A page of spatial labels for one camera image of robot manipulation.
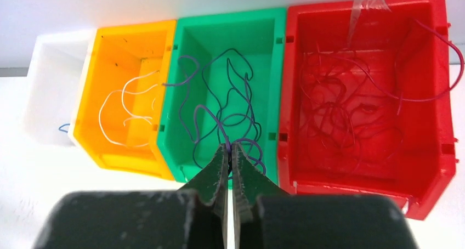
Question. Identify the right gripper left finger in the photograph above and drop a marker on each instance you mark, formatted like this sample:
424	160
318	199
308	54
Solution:
206	220

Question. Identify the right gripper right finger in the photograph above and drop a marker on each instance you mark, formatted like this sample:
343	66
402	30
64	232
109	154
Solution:
249	198

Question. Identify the green plastic bin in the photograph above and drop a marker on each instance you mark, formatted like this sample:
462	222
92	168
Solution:
224	84

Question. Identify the orange plastic bin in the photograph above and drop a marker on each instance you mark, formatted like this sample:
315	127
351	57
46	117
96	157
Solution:
118	113

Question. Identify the red plastic bin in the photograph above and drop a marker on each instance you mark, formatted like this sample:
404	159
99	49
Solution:
365	101

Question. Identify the white plastic bin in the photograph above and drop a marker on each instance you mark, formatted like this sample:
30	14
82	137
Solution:
53	80

